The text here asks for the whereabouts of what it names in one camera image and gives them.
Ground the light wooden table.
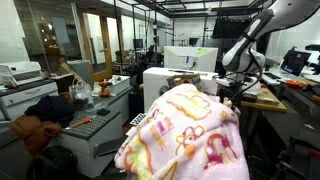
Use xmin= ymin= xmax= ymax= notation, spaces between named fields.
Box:
xmin=239 ymin=87 xmax=289 ymax=113

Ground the black curtain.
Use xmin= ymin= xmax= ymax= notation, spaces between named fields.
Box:
xmin=212 ymin=14 xmax=258 ymax=40

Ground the orange object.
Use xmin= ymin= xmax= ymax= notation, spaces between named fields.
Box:
xmin=284 ymin=79 xmax=307 ymax=90

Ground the white printer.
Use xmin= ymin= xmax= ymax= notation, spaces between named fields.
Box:
xmin=0 ymin=60 xmax=44 ymax=89

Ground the black keyboard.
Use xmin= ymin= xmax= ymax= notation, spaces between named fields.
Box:
xmin=263 ymin=72 xmax=282 ymax=81

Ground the small distant black monitor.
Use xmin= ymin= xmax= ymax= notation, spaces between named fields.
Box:
xmin=132 ymin=38 xmax=145 ymax=51
xmin=188 ymin=37 xmax=200 ymax=47

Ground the white box with green sticker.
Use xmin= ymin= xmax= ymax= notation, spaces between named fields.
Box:
xmin=162 ymin=45 xmax=220 ymax=73

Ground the clear plastic bag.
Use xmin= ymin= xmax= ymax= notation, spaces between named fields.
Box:
xmin=68 ymin=77 xmax=95 ymax=112

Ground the white box appliance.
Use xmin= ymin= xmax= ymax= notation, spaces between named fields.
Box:
xmin=142 ymin=66 xmax=220 ymax=114

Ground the white cabinet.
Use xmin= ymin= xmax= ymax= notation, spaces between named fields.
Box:
xmin=0 ymin=79 xmax=60 ymax=122

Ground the brown jacket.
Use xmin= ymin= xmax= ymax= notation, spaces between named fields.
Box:
xmin=8 ymin=113 xmax=64 ymax=156

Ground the white helmet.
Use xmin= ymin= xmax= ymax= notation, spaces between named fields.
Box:
xmin=244 ymin=83 xmax=263 ymax=96

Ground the orange drill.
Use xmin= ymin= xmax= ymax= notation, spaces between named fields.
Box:
xmin=97 ymin=80 xmax=113 ymax=99

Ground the colourful toy blocks box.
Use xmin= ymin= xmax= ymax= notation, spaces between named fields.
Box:
xmin=166 ymin=73 xmax=204 ymax=93

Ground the black cart with orange clamps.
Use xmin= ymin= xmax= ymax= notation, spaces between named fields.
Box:
xmin=274 ymin=135 xmax=320 ymax=180

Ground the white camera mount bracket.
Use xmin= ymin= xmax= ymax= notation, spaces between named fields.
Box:
xmin=213 ymin=75 xmax=262 ymax=88

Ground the black device with red label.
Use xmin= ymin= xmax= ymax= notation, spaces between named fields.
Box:
xmin=241 ymin=93 xmax=259 ymax=104

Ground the orange handled tool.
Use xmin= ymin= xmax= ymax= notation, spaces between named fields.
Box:
xmin=64 ymin=116 xmax=93 ymax=131

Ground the pink patterned fleece blanket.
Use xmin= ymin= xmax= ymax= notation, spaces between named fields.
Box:
xmin=113 ymin=83 xmax=251 ymax=180

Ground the black wallet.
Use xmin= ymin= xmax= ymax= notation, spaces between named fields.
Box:
xmin=96 ymin=107 xmax=111 ymax=117

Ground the open laptop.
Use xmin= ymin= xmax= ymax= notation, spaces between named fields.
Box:
xmin=279 ymin=49 xmax=312 ymax=78

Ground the white desk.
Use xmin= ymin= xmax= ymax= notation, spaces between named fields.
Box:
xmin=259 ymin=66 xmax=320 ymax=88

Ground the white keypad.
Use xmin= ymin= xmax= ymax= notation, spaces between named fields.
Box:
xmin=129 ymin=112 xmax=147 ymax=127

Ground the black metal frame structure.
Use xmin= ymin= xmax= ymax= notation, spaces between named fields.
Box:
xmin=112 ymin=0 xmax=278 ymax=73

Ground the wooden door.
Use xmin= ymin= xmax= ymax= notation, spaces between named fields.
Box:
xmin=77 ymin=8 xmax=115 ymax=83

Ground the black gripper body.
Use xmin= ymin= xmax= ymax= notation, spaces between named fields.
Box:
xmin=217 ymin=84 xmax=243 ymax=103

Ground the black backpack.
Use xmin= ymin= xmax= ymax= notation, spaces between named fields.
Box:
xmin=25 ymin=145 xmax=79 ymax=180

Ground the small white open box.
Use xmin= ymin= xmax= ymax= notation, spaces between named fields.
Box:
xmin=105 ymin=74 xmax=132 ymax=97

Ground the navy cloth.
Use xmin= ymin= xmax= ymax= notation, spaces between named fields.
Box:
xmin=23 ymin=94 xmax=77 ymax=129

